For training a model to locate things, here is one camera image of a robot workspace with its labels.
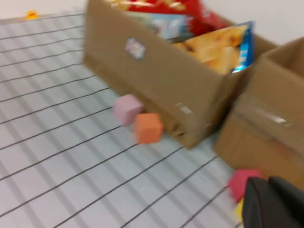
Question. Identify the light pink foam cube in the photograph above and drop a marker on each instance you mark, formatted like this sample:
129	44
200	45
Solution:
127	109

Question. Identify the red prawn cracker bag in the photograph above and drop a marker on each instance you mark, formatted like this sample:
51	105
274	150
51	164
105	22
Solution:
204	16

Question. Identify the white black-grid table mat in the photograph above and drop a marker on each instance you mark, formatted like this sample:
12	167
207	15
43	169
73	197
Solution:
71	154

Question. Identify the yellow foam cube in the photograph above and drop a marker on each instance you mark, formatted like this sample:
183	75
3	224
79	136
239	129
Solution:
238	210

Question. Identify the plain brown cardboard box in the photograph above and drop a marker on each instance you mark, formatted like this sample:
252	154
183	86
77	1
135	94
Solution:
268	118

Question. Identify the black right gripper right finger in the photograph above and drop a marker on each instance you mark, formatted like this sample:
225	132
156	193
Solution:
289	193

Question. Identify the labelled SF-express cardboard box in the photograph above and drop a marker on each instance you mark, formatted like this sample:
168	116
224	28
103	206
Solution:
154	83

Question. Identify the orange foam cube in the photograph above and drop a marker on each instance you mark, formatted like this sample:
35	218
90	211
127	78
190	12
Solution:
148	128

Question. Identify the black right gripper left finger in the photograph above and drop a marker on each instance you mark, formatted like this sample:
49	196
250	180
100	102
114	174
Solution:
259	209

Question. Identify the red foam cube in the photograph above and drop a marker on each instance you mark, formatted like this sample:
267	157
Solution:
240	183

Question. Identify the blue potato chips bag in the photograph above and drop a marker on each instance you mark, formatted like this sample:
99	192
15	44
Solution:
221	47

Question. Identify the light blue snack bag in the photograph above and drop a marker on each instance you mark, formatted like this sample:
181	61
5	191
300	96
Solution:
166	25

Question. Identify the small yellow object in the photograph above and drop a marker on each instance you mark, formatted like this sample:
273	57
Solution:
31	14

